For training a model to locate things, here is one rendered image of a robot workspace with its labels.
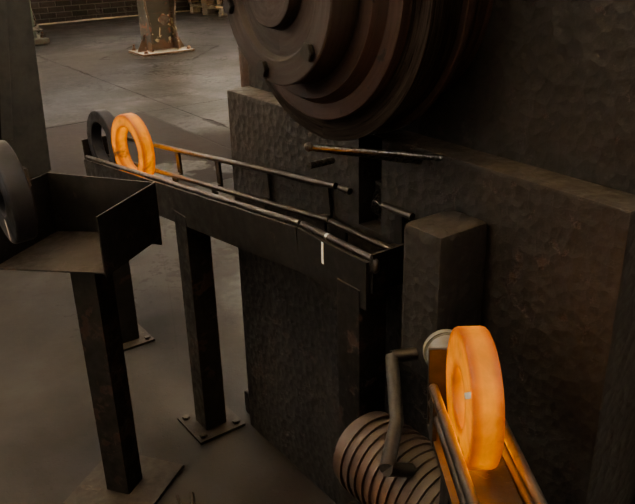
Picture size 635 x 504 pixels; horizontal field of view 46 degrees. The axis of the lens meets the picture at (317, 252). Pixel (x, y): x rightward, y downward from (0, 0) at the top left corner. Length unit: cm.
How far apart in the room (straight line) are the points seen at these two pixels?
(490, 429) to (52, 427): 151
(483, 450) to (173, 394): 145
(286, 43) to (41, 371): 152
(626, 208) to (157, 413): 145
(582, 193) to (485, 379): 32
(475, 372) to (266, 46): 60
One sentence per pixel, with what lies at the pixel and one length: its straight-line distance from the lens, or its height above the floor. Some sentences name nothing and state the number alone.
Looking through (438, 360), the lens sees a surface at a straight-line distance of 92.
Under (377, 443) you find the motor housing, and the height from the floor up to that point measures 53.
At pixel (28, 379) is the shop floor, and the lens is 236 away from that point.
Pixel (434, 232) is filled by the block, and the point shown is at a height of 80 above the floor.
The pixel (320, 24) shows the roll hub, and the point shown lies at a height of 107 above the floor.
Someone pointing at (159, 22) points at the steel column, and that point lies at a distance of 821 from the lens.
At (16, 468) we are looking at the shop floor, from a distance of 202.
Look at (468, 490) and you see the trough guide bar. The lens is 76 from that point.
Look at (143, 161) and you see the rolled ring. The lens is 196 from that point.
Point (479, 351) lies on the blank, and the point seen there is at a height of 78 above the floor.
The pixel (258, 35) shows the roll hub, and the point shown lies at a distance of 117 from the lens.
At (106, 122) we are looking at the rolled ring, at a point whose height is 71.
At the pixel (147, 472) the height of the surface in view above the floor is 1.
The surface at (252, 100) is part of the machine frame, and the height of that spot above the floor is 87.
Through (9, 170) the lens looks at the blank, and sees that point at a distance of 116.
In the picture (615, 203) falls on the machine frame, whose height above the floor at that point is 87.
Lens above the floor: 119
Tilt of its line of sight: 24 degrees down
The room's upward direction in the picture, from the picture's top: 1 degrees counter-clockwise
